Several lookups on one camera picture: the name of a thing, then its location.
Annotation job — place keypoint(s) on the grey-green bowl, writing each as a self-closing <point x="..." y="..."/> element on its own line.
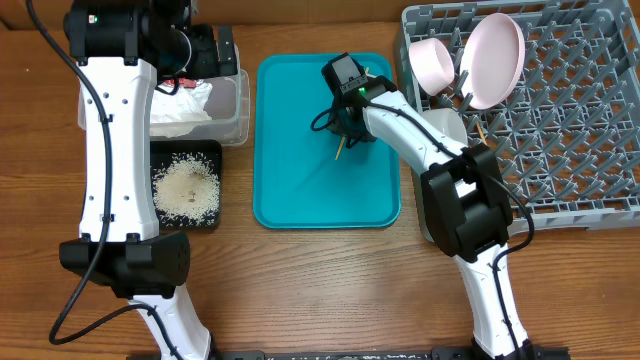
<point x="448" y="122"/>

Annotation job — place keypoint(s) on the grey dishwasher rack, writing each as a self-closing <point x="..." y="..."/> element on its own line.
<point x="567" y="138"/>

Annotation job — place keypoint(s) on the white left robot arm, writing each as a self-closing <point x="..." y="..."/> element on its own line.
<point x="121" y="51"/>

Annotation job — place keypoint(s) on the pink round plate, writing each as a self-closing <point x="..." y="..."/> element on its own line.
<point x="493" y="58"/>

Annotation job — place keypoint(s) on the pink small bowl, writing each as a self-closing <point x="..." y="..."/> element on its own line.
<point x="431" y="65"/>

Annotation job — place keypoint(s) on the black plastic tray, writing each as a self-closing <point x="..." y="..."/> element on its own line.
<point x="162" y="150"/>

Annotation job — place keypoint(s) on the teal plastic tray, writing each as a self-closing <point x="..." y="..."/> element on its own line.
<point x="297" y="183"/>

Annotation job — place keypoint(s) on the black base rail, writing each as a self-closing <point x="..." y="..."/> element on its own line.
<point x="535" y="353"/>

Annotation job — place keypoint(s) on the red snack wrapper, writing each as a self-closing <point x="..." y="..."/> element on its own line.
<point x="183" y="82"/>

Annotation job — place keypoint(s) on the white napkin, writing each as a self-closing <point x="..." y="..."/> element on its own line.
<point x="177" y="115"/>

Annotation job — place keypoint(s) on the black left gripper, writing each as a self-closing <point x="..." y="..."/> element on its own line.
<point x="208" y="64"/>

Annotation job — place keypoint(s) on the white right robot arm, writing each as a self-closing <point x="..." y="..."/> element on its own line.
<point x="467" y="205"/>

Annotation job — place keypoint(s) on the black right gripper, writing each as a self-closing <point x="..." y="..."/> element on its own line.
<point x="364" y="136"/>

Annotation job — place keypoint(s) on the white rice pile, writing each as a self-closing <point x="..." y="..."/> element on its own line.
<point x="186" y="191"/>

